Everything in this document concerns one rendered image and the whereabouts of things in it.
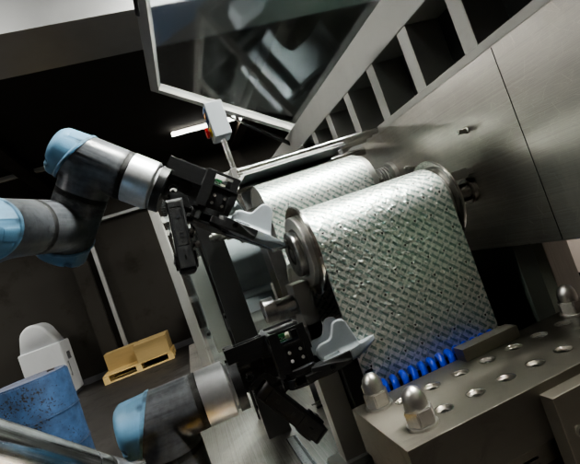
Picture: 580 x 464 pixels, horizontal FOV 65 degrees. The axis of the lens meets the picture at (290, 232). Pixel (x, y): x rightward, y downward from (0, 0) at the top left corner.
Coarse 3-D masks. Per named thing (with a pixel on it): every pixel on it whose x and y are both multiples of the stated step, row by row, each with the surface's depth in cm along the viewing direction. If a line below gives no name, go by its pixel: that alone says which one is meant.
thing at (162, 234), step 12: (156, 216) 162; (156, 228) 161; (168, 240) 274; (168, 252) 161; (168, 264) 161; (180, 276) 217; (180, 288) 161; (180, 300) 160; (192, 312) 161; (192, 324) 160; (192, 336) 160; (204, 348) 160; (204, 360) 160
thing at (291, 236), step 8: (288, 232) 71; (288, 240) 71; (296, 240) 70; (288, 248) 74; (296, 248) 69; (288, 256) 75; (296, 256) 70; (304, 256) 69; (296, 264) 71; (304, 264) 69; (296, 272) 73; (304, 272) 70
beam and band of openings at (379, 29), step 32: (384, 0) 87; (416, 0) 79; (448, 0) 72; (480, 0) 70; (512, 0) 70; (544, 0) 57; (384, 32) 91; (416, 32) 85; (448, 32) 84; (480, 32) 70; (352, 64) 107; (384, 64) 100; (416, 64) 85; (448, 64) 86; (320, 96) 129; (352, 96) 114; (384, 96) 99; (416, 96) 88; (320, 128) 142; (352, 128) 130; (384, 128) 103
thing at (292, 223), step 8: (456, 208) 74; (288, 224) 73; (296, 224) 69; (296, 232) 70; (304, 232) 68; (304, 240) 67; (304, 248) 69; (312, 248) 67; (312, 256) 67; (312, 264) 68; (312, 272) 69; (312, 280) 70; (328, 280) 72
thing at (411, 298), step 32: (384, 256) 69; (416, 256) 70; (448, 256) 71; (352, 288) 67; (384, 288) 69; (416, 288) 70; (448, 288) 71; (480, 288) 72; (352, 320) 67; (384, 320) 68; (416, 320) 69; (448, 320) 70; (480, 320) 71; (384, 352) 67; (416, 352) 69
